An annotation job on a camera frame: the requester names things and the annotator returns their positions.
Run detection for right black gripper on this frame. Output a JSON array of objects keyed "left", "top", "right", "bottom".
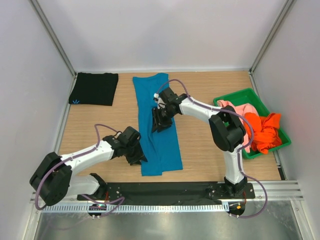
[{"left": 152, "top": 106, "right": 177, "bottom": 133}]

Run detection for blue t shirt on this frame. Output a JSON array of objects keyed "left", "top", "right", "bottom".
[{"left": 132, "top": 73, "right": 183, "bottom": 177}]

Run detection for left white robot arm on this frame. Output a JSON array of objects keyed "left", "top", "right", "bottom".
[{"left": 29, "top": 126, "right": 147, "bottom": 210}]

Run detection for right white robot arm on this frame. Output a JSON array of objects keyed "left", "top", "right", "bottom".
[{"left": 151, "top": 87, "right": 248, "bottom": 198}]

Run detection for folded black t shirt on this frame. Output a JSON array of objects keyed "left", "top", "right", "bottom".
[{"left": 68, "top": 72, "right": 119, "bottom": 106}]

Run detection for pink t shirt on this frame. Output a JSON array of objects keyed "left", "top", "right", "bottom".
[{"left": 217, "top": 100, "right": 258, "bottom": 146}]

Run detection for orange t shirt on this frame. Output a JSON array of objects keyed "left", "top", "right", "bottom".
[{"left": 244, "top": 112, "right": 282, "bottom": 155}]

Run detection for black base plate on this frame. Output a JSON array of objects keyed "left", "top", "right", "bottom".
[{"left": 76, "top": 181, "right": 256, "bottom": 206}]

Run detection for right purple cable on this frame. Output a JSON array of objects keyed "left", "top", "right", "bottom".
[{"left": 156, "top": 78, "right": 269, "bottom": 221}]

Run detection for aluminium frame rail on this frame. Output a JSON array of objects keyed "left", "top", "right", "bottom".
[{"left": 29, "top": 179, "right": 305, "bottom": 204}]

